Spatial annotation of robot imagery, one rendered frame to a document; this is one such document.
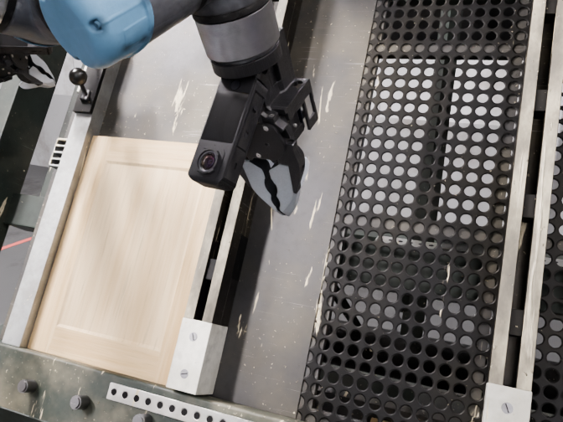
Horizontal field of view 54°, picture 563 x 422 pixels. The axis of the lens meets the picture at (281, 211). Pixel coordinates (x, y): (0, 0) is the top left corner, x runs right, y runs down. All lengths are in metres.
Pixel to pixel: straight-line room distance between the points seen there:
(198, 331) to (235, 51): 0.61
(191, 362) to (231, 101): 0.58
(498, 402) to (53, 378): 0.81
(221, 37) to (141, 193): 0.74
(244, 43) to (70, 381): 0.83
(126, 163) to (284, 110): 0.74
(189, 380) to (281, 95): 0.59
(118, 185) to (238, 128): 0.75
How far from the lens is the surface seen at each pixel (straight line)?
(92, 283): 1.23
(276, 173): 0.61
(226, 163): 0.52
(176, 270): 1.13
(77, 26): 0.44
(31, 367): 1.25
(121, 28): 0.43
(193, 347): 1.02
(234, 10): 0.51
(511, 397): 0.90
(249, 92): 0.54
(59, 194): 1.32
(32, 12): 0.54
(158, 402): 1.07
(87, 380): 1.16
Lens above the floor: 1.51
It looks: 17 degrees down
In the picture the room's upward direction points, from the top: straight up
